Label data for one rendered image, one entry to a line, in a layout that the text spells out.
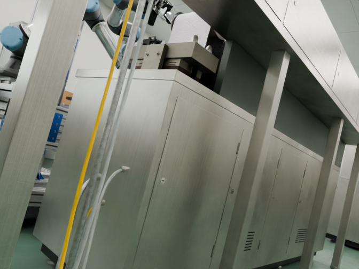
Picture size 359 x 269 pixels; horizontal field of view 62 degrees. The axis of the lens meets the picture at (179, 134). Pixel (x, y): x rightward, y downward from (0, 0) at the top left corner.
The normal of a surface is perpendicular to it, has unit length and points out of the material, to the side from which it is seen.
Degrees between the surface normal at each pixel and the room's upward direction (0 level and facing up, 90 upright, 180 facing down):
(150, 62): 90
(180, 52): 90
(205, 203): 90
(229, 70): 90
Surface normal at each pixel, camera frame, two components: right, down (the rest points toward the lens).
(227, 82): 0.74, 0.15
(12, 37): 0.02, 0.03
